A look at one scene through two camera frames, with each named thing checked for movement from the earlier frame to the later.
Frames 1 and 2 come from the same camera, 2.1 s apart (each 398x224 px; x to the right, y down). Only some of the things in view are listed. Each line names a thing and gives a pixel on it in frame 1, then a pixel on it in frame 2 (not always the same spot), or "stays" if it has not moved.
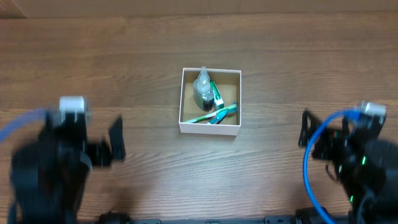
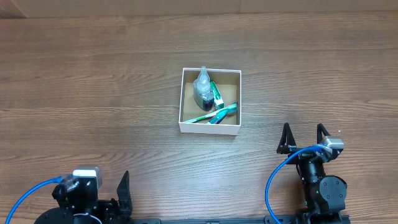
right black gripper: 325,144 to 302,150
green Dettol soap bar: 218,101 stays
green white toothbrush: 219,112 stays
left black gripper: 97,152 to 115,205
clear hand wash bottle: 203,94 stays
